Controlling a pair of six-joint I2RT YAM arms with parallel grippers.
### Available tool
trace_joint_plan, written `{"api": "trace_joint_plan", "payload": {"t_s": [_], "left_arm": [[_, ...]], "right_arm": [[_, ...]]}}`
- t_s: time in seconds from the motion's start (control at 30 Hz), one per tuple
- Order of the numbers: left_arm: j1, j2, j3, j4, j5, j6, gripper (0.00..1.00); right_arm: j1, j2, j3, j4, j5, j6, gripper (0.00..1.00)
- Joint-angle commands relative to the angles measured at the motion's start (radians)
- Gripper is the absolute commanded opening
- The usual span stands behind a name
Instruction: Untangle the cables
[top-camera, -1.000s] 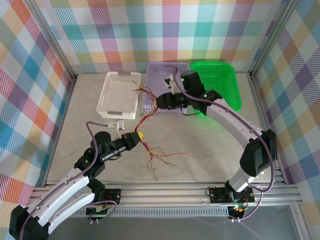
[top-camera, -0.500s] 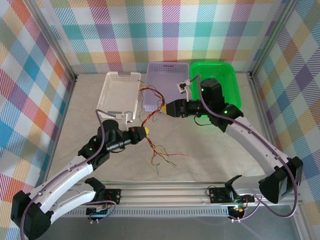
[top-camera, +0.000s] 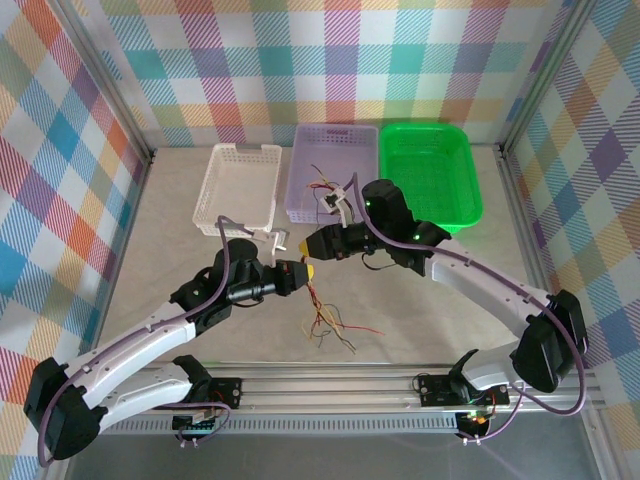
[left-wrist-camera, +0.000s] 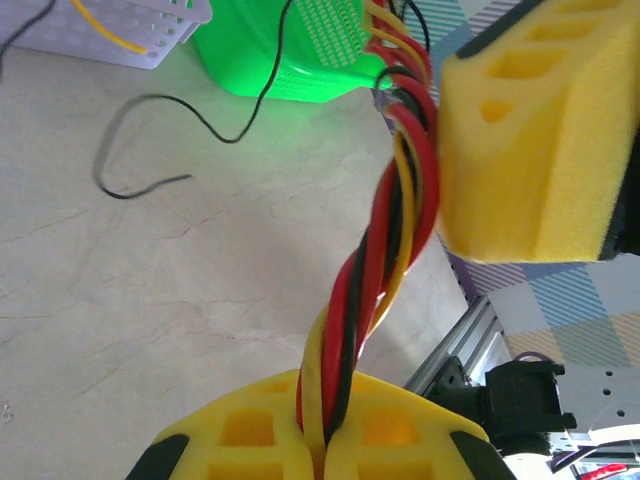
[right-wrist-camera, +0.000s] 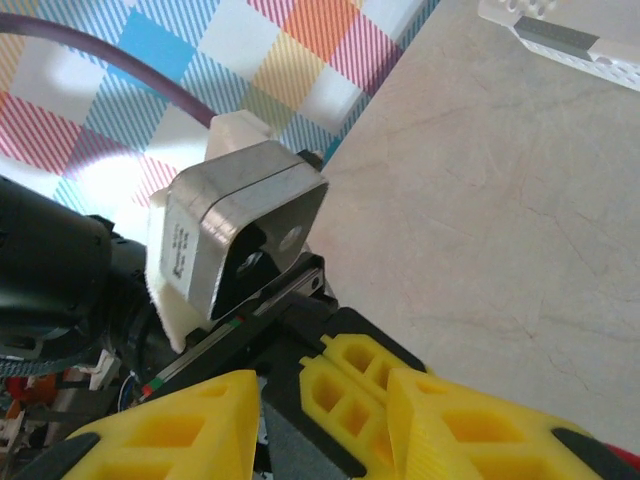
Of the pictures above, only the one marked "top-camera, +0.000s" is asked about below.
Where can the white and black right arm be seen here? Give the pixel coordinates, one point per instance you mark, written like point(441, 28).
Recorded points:
point(465, 285)

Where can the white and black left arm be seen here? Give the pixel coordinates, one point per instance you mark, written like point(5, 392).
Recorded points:
point(130, 350)

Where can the green plastic basket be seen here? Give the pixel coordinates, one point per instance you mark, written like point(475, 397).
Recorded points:
point(425, 170)

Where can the purple plastic basket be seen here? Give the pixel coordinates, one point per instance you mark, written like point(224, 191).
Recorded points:
point(345, 150)

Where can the white plastic basket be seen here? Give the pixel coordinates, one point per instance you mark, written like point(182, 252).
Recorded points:
point(240, 185)

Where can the left controller board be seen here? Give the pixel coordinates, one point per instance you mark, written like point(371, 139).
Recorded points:
point(200, 427)

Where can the controller board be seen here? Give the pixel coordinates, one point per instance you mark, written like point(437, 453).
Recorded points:
point(475, 422)
point(200, 427)

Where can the right controller board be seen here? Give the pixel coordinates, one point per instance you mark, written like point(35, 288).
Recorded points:
point(475, 422)

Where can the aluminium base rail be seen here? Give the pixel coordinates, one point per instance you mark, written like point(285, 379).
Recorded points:
point(325, 390)

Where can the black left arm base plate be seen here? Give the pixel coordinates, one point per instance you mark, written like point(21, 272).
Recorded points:
point(230, 392)

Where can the aluminium frame side rail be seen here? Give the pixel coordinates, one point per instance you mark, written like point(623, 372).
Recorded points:
point(125, 235)
point(530, 240)

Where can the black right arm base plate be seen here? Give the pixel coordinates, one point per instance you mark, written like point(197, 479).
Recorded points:
point(435, 390)

